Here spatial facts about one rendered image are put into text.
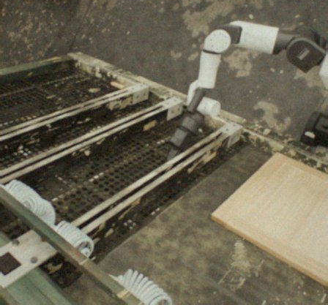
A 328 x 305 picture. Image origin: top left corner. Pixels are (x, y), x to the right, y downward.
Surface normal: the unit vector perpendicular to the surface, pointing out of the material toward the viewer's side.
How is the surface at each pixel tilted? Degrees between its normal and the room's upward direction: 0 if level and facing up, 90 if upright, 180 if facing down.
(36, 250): 51
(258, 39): 37
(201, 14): 0
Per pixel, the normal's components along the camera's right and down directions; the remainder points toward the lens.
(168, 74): -0.40, -0.29
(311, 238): 0.12, -0.85
